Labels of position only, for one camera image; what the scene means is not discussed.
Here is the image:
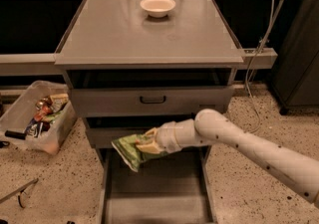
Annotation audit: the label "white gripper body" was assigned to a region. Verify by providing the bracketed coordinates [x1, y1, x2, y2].
[156, 121, 181, 153]

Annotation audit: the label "green jalapeno chip bag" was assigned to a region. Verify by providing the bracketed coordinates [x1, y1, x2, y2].
[112, 134, 167, 172]

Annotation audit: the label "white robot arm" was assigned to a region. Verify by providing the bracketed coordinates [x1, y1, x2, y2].
[137, 109, 319, 207]

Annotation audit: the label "grey bottom drawer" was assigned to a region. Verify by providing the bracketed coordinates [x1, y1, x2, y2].
[97, 147, 217, 224]

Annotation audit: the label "grey drawer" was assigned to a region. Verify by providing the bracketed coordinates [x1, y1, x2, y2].
[84, 112, 195, 148]
[97, 147, 217, 224]
[67, 69, 233, 117]

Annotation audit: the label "grey middle drawer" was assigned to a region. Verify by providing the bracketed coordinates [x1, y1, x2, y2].
[84, 112, 195, 148]

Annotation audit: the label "grey top drawer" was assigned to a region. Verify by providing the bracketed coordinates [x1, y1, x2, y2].
[67, 69, 233, 117]

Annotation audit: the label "grey drawer cabinet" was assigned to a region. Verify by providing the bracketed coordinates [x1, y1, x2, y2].
[54, 0, 246, 224]

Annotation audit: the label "snack packages in bin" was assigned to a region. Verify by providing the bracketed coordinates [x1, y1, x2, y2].
[24, 94, 69, 138]

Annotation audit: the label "clear plastic storage bin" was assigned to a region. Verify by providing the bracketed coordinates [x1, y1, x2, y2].
[0, 81, 77, 155]

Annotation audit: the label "white ceramic bowl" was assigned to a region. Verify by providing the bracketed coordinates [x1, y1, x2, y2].
[140, 0, 175, 18]

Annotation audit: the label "metal bar on floor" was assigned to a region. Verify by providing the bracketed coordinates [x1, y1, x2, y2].
[0, 178, 39, 209]

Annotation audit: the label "dark cabinet on wheels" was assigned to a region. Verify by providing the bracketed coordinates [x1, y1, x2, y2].
[270, 0, 319, 115]

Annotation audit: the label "grey metal frame rail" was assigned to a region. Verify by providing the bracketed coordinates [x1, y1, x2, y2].
[0, 48, 278, 77]

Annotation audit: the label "black handled tool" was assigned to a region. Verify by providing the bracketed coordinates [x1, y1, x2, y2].
[5, 130, 26, 140]

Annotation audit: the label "white power cable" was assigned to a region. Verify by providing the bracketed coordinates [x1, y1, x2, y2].
[243, 0, 276, 134]

